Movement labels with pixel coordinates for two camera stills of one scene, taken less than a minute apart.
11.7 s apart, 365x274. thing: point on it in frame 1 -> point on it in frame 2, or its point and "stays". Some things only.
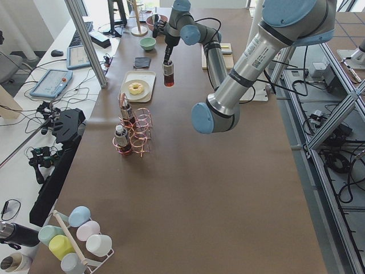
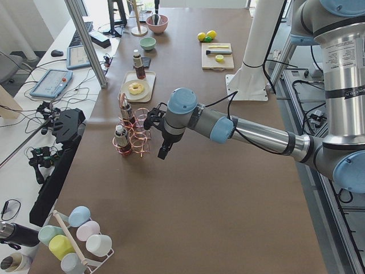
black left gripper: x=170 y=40 -> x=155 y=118
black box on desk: x=104 y=44 stays
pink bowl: x=150 y=20 stays
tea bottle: x=122 y=140 stays
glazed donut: x=135 y=88 stays
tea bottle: x=168 y=71 -> x=140 y=70
